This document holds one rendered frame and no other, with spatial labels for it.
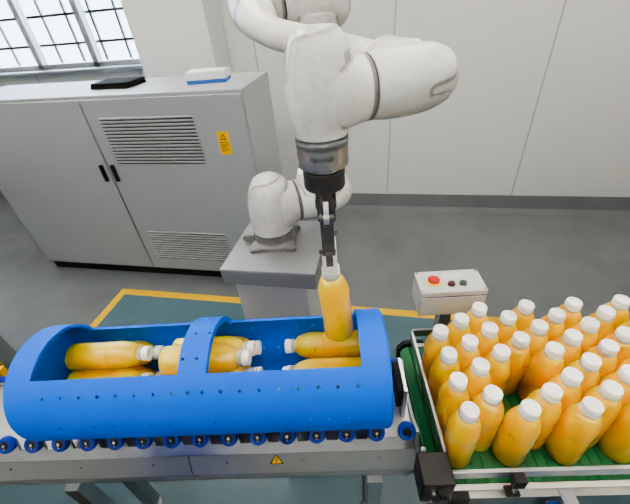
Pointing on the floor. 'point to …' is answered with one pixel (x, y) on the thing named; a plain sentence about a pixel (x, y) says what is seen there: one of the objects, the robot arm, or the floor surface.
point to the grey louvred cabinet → (131, 168)
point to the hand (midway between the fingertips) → (329, 257)
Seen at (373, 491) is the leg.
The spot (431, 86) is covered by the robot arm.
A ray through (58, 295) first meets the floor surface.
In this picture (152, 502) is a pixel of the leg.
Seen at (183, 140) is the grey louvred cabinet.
